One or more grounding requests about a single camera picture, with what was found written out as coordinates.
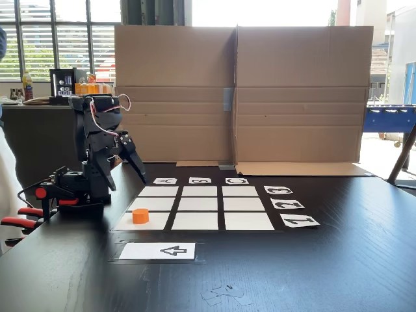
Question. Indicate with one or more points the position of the paper label letter A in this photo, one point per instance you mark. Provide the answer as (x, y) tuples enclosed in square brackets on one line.
[(165, 181)]

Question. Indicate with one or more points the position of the dark sideboard counter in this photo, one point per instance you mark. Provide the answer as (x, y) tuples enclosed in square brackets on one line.
[(42, 146)]

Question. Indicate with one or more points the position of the grey duct tape strip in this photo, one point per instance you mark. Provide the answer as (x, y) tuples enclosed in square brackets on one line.
[(228, 99), (226, 167)]

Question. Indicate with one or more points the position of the white arrow paper sheet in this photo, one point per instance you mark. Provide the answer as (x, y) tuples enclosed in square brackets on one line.
[(156, 251)]

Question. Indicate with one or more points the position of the blue foosball table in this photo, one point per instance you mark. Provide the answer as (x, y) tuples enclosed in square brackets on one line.
[(390, 118)]

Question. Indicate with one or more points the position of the clear tape scraps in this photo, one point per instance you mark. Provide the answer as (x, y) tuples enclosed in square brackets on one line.
[(224, 294)]

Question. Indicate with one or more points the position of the orange juice carton pack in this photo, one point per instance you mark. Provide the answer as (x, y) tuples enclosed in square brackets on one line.
[(94, 88)]

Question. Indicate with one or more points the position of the black clamp with red knob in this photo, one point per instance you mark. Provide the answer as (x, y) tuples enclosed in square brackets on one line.
[(55, 198)]

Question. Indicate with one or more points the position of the paper label letter C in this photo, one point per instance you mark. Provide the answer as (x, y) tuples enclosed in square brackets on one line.
[(237, 181)]

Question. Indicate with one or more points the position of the paper label number 1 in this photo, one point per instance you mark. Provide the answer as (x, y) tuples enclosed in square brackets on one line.
[(299, 221)]

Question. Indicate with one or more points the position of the yellow drink bottle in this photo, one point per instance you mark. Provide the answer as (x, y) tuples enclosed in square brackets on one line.
[(27, 86)]

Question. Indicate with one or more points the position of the white nine-square grid sheet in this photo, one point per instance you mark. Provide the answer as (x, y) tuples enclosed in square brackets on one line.
[(198, 208)]

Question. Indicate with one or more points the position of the black display fridge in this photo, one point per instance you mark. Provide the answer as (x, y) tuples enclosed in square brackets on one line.
[(63, 83)]

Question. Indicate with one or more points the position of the brown cardboard panel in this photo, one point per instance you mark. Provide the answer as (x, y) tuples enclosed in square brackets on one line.
[(302, 97), (175, 65)]

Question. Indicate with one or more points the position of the small dark bottles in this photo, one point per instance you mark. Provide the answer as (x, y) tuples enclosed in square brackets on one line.
[(16, 95)]

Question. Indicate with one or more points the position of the paper label number 2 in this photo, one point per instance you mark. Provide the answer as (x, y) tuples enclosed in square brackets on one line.
[(287, 204)]

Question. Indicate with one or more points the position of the window with dark frame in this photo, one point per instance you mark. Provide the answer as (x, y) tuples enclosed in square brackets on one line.
[(55, 39)]

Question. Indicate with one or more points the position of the paper label number 3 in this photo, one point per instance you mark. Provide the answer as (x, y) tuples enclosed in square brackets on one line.
[(278, 189)]

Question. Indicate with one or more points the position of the paper label letter B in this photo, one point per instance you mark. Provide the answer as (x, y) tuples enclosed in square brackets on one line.
[(200, 180)]

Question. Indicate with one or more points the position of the round orange token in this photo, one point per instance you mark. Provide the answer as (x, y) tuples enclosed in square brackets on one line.
[(140, 216)]

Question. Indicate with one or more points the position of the grey metal table leg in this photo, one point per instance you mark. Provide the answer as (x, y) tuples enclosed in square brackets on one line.
[(401, 156)]

